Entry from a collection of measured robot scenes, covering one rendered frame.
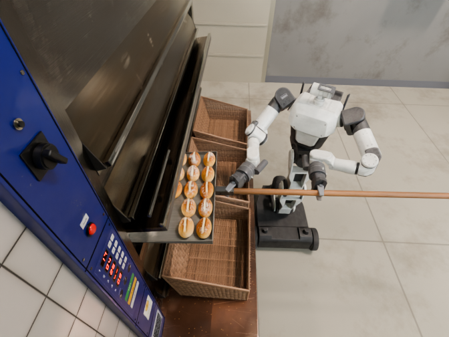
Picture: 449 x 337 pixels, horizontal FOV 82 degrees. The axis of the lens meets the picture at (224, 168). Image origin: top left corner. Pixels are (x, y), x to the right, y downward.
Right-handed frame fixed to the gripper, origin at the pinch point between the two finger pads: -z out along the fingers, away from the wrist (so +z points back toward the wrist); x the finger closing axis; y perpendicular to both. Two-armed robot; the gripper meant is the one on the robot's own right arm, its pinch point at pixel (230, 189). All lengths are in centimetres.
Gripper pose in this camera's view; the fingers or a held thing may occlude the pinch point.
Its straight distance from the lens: 129.2
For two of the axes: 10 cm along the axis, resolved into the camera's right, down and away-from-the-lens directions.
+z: 5.8, -5.8, 5.6
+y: 8.1, 4.4, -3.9
